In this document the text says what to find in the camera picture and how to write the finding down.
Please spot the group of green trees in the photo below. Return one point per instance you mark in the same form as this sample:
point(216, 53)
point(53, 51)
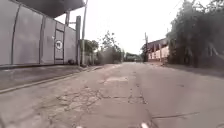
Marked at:
point(110, 53)

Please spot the grey asphalt road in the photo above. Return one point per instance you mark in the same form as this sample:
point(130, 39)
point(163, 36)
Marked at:
point(133, 86)

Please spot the grey pole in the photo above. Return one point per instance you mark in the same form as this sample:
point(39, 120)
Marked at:
point(83, 40)

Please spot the thin dark pole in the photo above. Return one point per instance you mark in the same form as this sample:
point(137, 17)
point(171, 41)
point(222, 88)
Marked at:
point(146, 46)

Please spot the pink building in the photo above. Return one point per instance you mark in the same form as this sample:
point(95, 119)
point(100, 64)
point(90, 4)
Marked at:
point(160, 53)

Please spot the round white sign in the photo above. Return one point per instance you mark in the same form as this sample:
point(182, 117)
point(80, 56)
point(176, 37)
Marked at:
point(59, 44)

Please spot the robot's own part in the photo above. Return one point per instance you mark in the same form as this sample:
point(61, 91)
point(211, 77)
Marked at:
point(144, 125)

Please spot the pale concrete kerb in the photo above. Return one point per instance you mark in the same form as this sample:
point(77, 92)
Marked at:
point(40, 82)

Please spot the dark overhanging roof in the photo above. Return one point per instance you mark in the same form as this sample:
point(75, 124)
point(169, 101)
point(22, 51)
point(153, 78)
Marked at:
point(53, 6)

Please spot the grey panel fence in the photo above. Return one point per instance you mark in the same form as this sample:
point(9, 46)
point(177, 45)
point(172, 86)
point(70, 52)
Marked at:
point(30, 40)

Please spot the grey concrete pavement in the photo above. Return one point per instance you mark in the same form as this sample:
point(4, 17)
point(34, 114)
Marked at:
point(26, 76)

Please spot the dense green trees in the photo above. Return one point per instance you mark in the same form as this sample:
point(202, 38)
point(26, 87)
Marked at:
point(196, 36)

